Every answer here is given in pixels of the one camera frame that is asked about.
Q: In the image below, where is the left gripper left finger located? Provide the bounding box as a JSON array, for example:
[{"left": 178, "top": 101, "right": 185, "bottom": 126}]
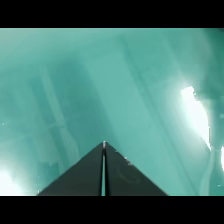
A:
[{"left": 37, "top": 142, "right": 105, "bottom": 197}]

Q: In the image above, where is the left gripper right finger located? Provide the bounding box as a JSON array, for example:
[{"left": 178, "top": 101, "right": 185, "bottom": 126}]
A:
[{"left": 104, "top": 141, "right": 168, "bottom": 197}]

